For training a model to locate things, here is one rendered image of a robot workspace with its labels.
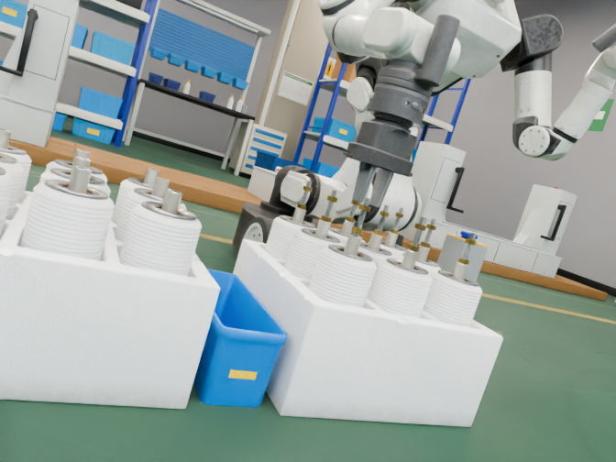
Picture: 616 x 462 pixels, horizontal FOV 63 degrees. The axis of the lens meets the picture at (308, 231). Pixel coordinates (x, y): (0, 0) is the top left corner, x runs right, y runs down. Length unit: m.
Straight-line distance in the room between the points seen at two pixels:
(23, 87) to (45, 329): 2.23
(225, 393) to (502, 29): 1.03
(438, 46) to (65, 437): 0.69
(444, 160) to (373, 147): 2.92
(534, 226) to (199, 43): 4.56
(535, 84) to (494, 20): 0.22
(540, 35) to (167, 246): 1.11
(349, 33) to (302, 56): 6.58
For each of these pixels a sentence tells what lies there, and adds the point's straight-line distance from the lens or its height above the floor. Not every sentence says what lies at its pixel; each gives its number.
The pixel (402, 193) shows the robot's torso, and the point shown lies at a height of 0.37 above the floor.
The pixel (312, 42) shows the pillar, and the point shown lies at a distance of 7.61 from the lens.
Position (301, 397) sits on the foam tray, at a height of 0.03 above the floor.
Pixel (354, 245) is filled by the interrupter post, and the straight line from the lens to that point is 0.81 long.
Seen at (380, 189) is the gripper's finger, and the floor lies 0.37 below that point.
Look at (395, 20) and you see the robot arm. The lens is 0.81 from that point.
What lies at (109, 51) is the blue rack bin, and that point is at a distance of 5.43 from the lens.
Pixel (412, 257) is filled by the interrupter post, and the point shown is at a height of 0.27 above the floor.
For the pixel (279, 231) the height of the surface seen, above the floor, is 0.23.
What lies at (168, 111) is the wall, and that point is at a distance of 9.23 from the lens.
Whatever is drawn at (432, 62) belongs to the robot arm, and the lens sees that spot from 0.78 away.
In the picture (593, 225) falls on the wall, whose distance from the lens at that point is 6.75.
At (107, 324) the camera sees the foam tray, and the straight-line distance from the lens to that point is 0.67.
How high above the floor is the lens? 0.37
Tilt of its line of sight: 7 degrees down
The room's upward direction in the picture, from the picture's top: 17 degrees clockwise
